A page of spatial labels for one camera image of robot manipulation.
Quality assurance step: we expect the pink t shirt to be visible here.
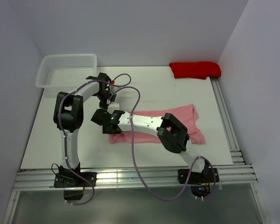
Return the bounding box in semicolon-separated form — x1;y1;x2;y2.
108;104;205;144

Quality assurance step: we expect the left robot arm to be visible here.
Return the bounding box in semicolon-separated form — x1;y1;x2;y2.
53;73;111;186

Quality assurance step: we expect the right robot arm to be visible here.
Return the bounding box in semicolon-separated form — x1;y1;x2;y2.
91;109;210;182

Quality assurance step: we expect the white plastic basket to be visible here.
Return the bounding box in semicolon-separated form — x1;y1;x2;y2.
35;54;97;92

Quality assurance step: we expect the red folded t shirt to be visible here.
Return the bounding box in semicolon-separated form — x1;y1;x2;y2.
169;62;221;79

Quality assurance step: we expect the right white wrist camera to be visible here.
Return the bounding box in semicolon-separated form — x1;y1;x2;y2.
107;100;119;114

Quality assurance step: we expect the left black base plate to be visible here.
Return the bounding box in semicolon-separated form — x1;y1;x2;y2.
53;172;97;188

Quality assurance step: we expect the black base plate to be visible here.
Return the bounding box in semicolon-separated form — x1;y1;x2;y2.
53;172;97;188
177;168;220;185

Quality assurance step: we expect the aluminium front rail frame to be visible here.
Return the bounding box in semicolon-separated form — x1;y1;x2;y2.
3;164;271;224

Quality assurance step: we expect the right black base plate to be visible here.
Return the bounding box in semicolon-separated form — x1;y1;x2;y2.
177;168;220;185

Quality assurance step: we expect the aluminium right side rail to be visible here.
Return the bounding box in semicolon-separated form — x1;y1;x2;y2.
210;77;245;165

